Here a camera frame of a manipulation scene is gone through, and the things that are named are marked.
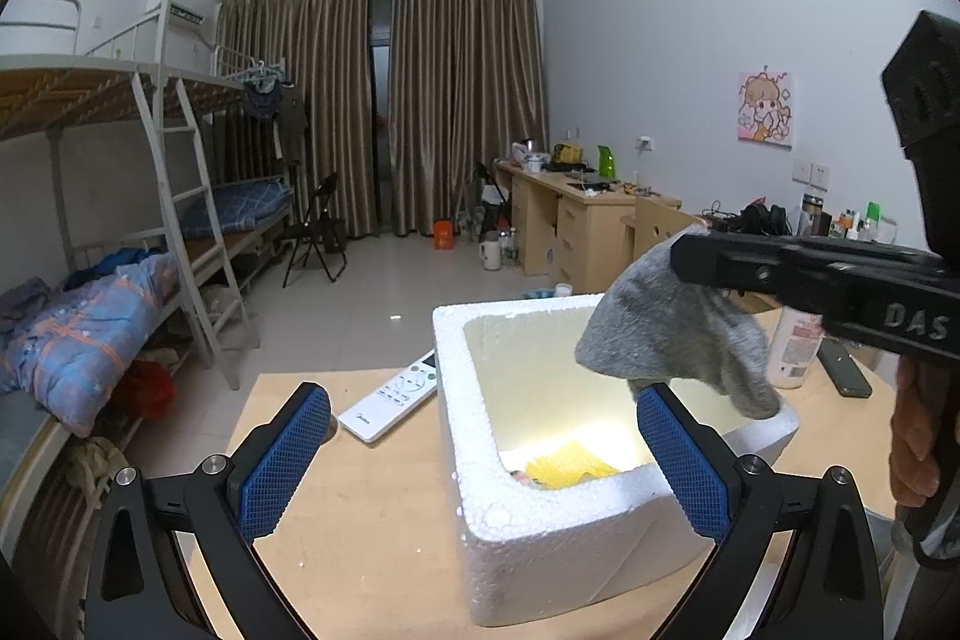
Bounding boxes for red cloth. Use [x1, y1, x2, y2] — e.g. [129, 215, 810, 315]
[112, 359, 177, 420]

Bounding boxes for hanging dark clothes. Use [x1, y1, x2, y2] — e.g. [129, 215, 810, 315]
[241, 81, 308, 165]

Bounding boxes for white foam box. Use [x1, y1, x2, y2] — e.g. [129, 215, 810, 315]
[432, 293, 800, 627]

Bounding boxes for white air conditioner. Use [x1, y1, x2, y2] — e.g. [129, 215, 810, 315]
[148, 0, 205, 26]

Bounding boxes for beige cloth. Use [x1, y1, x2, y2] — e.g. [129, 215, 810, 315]
[64, 437, 128, 498]

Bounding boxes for black smartphone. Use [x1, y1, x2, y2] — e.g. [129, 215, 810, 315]
[816, 337, 874, 399]

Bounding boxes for blue checked bedding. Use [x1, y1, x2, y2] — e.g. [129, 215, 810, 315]
[180, 179, 293, 238]

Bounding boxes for white lotion pump bottle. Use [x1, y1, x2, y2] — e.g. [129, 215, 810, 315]
[766, 302, 826, 390]

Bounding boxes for wooden desk with drawers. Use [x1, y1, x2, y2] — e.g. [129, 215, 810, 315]
[495, 160, 683, 298]

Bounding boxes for row of toiletry bottles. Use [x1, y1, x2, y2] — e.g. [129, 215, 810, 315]
[829, 201, 901, 244]

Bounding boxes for brown curtain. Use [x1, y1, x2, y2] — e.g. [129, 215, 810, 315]
[390, 0, 548, 236]
[216, 0, 374, 240]

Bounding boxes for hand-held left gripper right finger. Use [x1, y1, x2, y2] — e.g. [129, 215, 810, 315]
[636, 383, 882, 640]

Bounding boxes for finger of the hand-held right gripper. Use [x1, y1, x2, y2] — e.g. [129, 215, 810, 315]
[670, 231, 946, 319]

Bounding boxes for yellow mesh sponge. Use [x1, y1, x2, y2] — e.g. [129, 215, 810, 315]
[523, 437, 623, 489]

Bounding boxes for white metal bunk bed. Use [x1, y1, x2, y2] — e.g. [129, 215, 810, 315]
[161, 44, 297, 281]
[0, 0, 260, 611]

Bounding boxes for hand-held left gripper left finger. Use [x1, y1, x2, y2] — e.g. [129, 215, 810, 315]
[86, 381, 332, 640]

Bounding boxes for white remote control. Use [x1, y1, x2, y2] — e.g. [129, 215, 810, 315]
[337, 349, 439, 444]

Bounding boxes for grey sock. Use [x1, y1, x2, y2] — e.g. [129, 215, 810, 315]
[575, 225, 782, 420]

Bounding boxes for dark grey clothing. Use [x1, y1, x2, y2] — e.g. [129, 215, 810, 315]
[0, 278, 53, 330]

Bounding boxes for wooden chair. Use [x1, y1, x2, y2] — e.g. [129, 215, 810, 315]
[621, 196, 710, 281]

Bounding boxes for steel thermos bottle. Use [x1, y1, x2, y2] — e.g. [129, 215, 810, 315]
[796, 192, 826, 236]

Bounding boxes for pink cartoon wall poster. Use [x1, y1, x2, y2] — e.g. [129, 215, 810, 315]
[736, 70, 796, 148]

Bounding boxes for black headphones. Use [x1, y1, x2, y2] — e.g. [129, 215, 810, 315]
[739, 201, 792, 234]

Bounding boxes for person's right hand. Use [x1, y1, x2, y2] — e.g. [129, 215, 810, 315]
[889, 359, 958, 510]

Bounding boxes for black folding chair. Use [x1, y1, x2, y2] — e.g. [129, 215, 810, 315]
[283, 171, 348, 289]

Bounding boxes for blue orange patterned quilt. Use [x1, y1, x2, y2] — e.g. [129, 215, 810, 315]
[0, 250, 181, 438]

